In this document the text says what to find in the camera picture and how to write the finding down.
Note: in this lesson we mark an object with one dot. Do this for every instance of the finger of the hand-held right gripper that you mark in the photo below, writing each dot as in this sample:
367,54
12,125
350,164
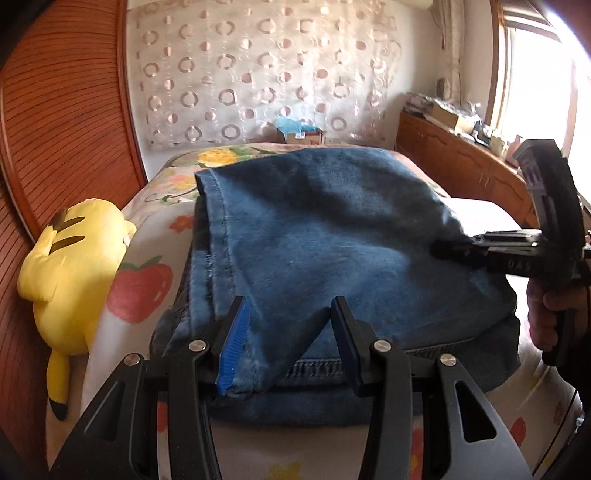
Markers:
498,261
508,239

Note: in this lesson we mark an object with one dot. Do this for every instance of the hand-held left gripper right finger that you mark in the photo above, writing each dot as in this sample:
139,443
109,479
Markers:
348,355

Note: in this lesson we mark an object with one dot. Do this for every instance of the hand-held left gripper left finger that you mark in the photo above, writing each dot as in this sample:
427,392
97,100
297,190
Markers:
233,346

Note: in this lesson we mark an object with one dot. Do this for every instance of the blue denim pants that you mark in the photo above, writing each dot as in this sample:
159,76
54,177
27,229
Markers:
323,221

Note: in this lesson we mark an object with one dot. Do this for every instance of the person's right hand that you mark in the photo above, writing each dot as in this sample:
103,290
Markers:
541,318

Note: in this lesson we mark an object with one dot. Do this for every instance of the long wooden cabinet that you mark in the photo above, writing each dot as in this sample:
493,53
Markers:
457,161

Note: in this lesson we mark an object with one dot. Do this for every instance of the clutter of small household things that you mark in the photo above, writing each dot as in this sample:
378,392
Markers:
489,134

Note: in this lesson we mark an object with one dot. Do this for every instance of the white fruit print bedsheet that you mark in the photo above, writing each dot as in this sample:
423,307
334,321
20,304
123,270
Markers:
138,286

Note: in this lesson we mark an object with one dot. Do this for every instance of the flat open cardboard box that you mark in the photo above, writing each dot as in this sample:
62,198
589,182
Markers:
452,115

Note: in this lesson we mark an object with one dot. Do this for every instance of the floral blanket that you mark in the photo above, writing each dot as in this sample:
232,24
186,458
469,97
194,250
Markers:
184,177

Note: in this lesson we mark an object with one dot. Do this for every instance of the yellow plush toy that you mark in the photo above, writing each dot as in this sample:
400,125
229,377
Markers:
69,277

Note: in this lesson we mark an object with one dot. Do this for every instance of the beige lace curtain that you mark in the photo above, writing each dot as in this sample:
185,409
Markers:
450,46

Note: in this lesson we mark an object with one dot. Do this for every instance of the small cardboard box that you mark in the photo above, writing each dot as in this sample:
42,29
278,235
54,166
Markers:
304,137

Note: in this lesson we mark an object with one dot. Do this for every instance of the blue plastic bag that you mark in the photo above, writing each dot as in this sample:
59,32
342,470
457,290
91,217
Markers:
293,123

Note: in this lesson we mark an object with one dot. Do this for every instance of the wooden slatted headboard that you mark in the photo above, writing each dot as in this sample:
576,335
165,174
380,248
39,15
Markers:
60,138

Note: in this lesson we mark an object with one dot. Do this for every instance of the circle pattern sheer curtain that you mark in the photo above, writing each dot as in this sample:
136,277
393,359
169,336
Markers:
258,69

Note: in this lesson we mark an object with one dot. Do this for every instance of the window with wooden frame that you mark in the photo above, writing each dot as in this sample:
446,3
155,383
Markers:
535,69

